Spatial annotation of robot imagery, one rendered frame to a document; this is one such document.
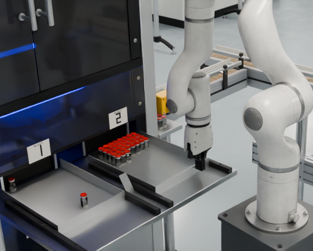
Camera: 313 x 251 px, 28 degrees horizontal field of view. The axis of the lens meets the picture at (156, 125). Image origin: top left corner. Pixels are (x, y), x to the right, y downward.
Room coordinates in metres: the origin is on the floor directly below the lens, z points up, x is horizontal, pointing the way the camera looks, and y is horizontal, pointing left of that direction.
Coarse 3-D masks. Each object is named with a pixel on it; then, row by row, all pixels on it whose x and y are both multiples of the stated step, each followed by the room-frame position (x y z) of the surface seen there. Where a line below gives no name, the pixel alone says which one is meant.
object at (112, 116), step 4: (124, 108) 2.06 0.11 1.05; (116, 112) 2.03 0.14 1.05; (124, 112) 2.06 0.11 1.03; (112, 116) 2.02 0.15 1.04; (116, 116) 2.03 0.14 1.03; (124, 116) 2.06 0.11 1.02; (112, 120) 2.02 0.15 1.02; (120, 120) 2.04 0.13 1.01; (124, 120) 2.06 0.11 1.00; (112, 124) 2.02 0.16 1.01; (116, 124) 2.03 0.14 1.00; (120, 124) 2.04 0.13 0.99
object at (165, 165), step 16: (160, 144) 2.07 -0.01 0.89; (96, 160) 1.93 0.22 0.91; (144, 160) 1.97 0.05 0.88; (160, 160) 1.96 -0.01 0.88; (176, 160) 1.95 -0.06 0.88; (192, 160) 1.95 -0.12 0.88; (208, 160) 1.90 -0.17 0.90; (128, 176) 1.81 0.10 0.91; (144, 176) 1.85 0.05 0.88; (160, 176) 1.85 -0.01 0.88; (176, 176) 1.79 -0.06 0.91; (160, 192) 1.74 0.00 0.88
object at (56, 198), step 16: (64, 160) 1.93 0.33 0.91; (48, 176) 1.89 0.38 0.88; (64, 176) 1.88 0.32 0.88; (80, 176) 1.87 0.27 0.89; (96, 176) 1.81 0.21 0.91; (0, 192) 1.76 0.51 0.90; (16, 192) 1.79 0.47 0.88; (32, 192) 1.78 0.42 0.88; (48, 192) 1.78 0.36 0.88; (64, 192) 1.77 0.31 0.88; (80, 192) 1.77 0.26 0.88; (96, 192) 1.76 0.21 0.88; (112, 192) 1.75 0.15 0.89; (32, 208) 1.68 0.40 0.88; (48, 208) 1.68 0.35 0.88; (64, 208) 1.67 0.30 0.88; (80, 208) 1.67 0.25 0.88; (96, 208) 1.63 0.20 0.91; (48, 224) 1.56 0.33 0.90; (64, 224) 1.54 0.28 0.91; (80, 224) 1.58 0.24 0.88
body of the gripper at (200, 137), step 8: (192, 128) 1.81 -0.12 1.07; (200, 128) 1.82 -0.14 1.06; (208, 128) 1.85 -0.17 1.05; (184, 136) 1.83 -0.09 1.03; (192, 136) 1.81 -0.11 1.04; (200, 136) 1.82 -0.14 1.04; (208, 136) 1.85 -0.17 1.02; (184, 144) 1.83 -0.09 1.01; (192, 144) 1.80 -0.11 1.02; (200, 144) 1.82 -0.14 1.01; (208, 144) 1.85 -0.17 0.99; (192, 152) 1.80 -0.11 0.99; (200, 152) 1.82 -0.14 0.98
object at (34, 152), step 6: (48, 138) 1.83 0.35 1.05; (36, 144) 1.80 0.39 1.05; (42, 144) 1.82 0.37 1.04; (48, 144) 1.83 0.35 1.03; (30, 150) 1.79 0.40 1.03; (36, 150) 1.80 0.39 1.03; (42, 150) 1.82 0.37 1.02; (48, 150) 1.83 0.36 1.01; (30, 156) 1.78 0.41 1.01; (36, 156) 1.80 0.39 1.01; (42, 156) 1.81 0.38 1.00; (30, 162) 1.78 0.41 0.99
